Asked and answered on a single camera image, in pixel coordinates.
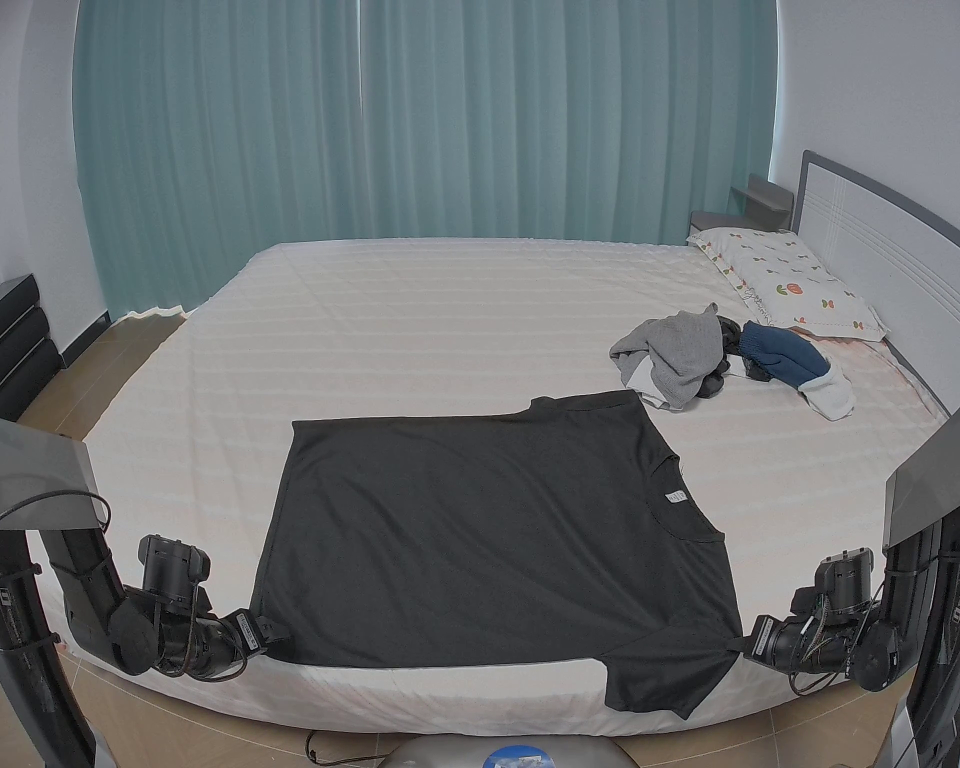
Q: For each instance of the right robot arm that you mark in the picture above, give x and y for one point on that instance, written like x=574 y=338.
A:
x=922 y=495

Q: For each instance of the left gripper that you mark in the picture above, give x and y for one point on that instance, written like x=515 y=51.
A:
x=225 y=645

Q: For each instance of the black T-shirt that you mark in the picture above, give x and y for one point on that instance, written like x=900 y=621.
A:
x=487 y=540

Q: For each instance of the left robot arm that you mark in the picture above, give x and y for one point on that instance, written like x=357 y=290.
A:
x=45 y=465

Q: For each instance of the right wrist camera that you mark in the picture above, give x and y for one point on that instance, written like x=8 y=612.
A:
x=806 y=600

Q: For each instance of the white printed pillow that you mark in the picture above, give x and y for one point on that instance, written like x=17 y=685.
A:
x=787 y=277

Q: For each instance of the pile of clothes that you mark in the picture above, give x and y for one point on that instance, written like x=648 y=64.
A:
x=675 y=345

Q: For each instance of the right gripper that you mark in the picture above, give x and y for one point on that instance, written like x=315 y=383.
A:
x=784 y=643

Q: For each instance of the blue-green curtain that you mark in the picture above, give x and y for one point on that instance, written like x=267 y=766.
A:
x=562 y=112
x=225 y=150

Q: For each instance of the black chest of drawers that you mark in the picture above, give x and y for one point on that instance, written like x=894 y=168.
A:
x=22 y=345

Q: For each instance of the grey bedside table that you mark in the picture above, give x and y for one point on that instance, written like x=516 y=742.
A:
x=765 y=196

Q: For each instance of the bed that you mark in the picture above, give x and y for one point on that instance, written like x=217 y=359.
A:
x=450 y=337

